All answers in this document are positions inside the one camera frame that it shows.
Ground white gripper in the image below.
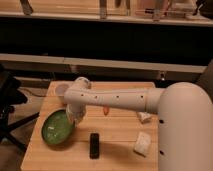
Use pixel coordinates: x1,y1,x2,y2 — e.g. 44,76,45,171
66,104,86,125

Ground green ceramic bowl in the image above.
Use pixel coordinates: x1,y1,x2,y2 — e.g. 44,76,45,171
41,109,75,145

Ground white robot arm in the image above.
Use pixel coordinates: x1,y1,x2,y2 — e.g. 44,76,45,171
64,78,213,171

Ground clear plastic cup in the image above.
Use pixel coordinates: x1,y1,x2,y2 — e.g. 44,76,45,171
55,84,69,97

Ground orange carrot toy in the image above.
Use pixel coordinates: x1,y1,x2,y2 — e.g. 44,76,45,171
103,107,109,116

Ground small white crumpled object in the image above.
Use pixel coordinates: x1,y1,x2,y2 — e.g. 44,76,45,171
137,112,152,124

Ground black office chair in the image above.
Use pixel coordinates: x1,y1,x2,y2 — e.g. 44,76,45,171
0,64,39,152

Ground white folded cloth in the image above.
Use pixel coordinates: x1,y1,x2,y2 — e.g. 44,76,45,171
134,132,151,156

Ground long wooden shelf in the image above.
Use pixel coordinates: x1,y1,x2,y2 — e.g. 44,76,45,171
0,53,207,74

